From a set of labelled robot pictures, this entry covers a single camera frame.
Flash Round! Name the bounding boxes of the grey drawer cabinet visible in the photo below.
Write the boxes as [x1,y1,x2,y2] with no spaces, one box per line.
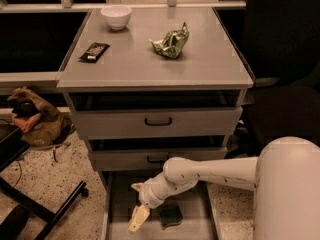
[55,6,255,240]

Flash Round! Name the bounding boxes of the white ceramic bowl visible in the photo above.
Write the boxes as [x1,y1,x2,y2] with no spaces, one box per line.
[101,5,132,30]

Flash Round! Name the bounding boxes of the black snack bar wrapper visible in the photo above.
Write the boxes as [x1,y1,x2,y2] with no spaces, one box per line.
[79,42,110,63]

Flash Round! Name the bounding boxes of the grey drawer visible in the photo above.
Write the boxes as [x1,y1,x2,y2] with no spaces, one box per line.
[85,136,227,171]
[101,170,219,240]
[65,92,242,140]

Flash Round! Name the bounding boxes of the green crumpled chip bag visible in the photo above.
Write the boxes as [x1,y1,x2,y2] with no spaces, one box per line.
[150,23,189,59]

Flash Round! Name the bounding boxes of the black office chair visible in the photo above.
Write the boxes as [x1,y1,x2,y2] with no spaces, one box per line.
[226,0,320,158]

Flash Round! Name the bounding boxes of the grey middle drawer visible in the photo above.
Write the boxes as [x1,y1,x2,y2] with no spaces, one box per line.
[85,136,227,171]

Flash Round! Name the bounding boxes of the grey bottom drawer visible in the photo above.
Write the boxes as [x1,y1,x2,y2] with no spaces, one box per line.
[101,170,219,240]

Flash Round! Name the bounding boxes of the green kitchen sponge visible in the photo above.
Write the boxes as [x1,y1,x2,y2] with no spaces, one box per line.
[159,205,183,229]

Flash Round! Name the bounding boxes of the black stand base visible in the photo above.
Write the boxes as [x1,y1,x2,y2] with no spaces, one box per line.
[0,123,90,240]

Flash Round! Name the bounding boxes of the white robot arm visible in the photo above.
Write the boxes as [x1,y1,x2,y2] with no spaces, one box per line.
[128,137,320,240]

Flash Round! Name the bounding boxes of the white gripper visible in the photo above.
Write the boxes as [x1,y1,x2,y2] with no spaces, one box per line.
[128,172,197,233]

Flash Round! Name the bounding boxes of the grey top drawer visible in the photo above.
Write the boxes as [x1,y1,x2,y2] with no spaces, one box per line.
[65,92,242,140]

